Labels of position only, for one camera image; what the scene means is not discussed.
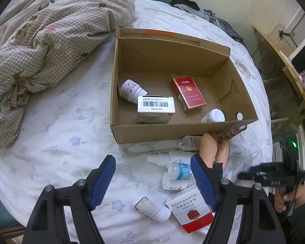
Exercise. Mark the teal bed base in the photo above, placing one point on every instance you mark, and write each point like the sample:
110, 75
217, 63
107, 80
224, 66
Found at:
0, 213

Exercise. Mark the white pill bottle printed label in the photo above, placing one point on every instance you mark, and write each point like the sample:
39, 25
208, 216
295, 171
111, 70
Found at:
152, 208

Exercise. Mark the plain white pill bottle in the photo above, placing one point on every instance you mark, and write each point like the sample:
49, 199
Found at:
213, 117

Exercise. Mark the grey patterned clothing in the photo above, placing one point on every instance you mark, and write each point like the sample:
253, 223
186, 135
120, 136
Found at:
218, 20

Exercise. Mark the white bottle red label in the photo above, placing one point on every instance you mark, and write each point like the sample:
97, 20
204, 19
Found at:
169, 183

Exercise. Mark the person's right forearm green sleeve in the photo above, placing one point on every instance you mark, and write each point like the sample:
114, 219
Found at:
303, 223

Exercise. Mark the beige checkered quilt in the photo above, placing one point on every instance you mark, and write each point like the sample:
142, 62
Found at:
40, 43

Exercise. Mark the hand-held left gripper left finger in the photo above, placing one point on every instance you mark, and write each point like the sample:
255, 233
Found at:
103, 183

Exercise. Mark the person's right hand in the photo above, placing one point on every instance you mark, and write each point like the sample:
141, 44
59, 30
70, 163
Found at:
298, 195

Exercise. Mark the white and red cigarette pack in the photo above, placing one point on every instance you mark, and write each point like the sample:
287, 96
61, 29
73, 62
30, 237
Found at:
188, 208

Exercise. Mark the white barcoded medicine box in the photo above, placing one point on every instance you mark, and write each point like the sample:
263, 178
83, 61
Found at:
155, 109

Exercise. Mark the wooden desk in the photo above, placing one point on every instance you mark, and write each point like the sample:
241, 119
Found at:
294, 78

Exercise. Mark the black monitor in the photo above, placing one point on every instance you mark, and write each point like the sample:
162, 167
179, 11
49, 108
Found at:
303, 58

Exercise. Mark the small white medicine box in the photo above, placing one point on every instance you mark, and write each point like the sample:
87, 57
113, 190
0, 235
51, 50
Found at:
190, 142

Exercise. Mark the white pill bottle striped label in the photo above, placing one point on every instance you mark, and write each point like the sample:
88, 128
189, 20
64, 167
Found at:
129, 89

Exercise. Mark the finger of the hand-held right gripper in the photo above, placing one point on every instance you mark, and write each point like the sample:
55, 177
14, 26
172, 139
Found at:
259, 169
251, 177

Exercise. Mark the white flowered bed sheet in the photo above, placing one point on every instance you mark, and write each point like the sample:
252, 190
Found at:
66, 132

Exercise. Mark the clear bottle blue label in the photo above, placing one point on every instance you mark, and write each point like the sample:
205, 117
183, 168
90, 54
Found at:
180, 171

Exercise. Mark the white spray bottle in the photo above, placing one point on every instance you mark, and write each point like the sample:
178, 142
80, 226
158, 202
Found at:
178, 156

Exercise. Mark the brown cardboard box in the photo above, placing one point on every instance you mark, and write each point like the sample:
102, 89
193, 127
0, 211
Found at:
132, 134

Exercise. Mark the plastic doll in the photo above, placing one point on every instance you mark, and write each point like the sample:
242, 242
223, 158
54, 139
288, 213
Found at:
209, 147

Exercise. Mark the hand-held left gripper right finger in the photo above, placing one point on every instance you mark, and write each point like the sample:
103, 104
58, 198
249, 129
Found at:
203, 183

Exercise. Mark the black clothing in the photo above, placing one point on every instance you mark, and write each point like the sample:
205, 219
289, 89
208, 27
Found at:
185, 3

